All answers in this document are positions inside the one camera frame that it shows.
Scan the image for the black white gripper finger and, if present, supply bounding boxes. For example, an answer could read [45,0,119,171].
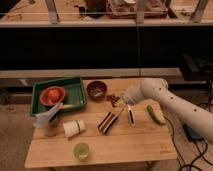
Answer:
[127,105,135,126]

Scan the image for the dark red grape bunch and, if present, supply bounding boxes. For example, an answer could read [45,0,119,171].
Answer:
[106,94,120,107]

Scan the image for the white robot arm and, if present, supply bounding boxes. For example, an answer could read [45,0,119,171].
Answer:
[122,78,213,144]

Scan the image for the purple bowl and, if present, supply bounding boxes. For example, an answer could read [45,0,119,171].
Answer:
[87,81,107,100]

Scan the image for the orange bowl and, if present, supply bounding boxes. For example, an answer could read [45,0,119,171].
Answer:
[39,86,66,106]

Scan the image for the striped brown white sponge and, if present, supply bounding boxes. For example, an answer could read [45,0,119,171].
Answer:
[98,112,118,134]

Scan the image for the wooden table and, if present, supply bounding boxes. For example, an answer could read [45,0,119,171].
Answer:
[24,77,178,169]

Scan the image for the green plastic cup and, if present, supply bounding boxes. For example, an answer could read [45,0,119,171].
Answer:
[73,142,89,160]

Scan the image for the white paper cup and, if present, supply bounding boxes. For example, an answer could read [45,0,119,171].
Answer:
[63,120,86,138]

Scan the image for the green plastic tray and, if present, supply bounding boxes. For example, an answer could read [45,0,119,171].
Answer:
[30,77,87,116]

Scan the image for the orange fruit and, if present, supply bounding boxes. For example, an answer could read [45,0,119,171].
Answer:
[47,89,60,103]

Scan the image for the small brown jar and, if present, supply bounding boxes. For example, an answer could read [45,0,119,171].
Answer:
[45,118,59,137]

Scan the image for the black cables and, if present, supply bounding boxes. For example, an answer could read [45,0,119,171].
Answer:
[163,78,213,171]

